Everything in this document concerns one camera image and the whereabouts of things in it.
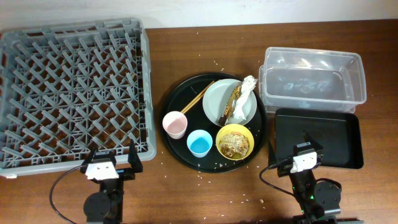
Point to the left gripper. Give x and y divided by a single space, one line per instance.
135 162

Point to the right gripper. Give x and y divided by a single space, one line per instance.
319 149

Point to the yellow bowl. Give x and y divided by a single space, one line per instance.
235 128

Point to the food scraps and rice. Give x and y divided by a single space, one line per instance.
233 144

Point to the pink plastic cup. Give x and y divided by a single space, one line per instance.
175 124

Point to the white napkin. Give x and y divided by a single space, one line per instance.
247 87

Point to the blue plastic cup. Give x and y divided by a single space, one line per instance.
199 143

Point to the grey round plate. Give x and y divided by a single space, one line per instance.
217 96

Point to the wooden chopstick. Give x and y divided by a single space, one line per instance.
207 87
193 102

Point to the brown snack wrapper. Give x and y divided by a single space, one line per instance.
229 108

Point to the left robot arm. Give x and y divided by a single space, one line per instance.
106 205

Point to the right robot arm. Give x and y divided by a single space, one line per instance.
319 199

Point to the clear plastic waste bin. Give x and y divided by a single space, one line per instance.
311 79

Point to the grey plastic dishwasher rack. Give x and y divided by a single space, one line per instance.
66 90

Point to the black rectangular tray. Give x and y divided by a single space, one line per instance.
338 133

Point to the round black serving tray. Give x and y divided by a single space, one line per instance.
213 162

